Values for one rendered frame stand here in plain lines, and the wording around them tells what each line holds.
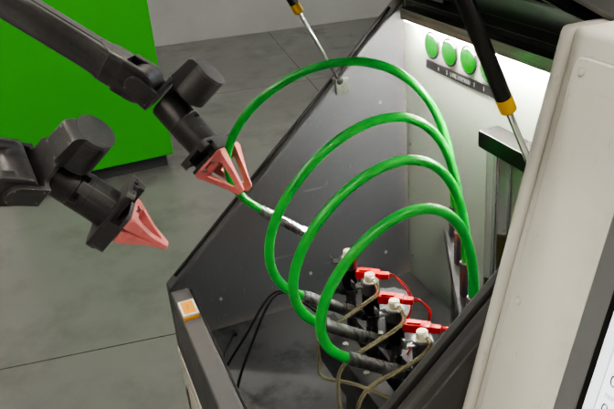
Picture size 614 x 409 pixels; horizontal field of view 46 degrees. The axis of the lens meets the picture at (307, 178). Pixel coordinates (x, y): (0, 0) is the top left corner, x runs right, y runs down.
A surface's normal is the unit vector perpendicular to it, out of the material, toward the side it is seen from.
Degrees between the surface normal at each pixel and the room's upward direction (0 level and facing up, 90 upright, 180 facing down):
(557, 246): 76
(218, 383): 0
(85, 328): 0
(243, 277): 90
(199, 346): 0
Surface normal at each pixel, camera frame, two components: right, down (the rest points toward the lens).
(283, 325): -0.08, -0.90
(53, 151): -0.54, -0.11
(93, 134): 0.66, -0.61
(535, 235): -0.92, 0.00
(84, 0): 0.36, 0.36
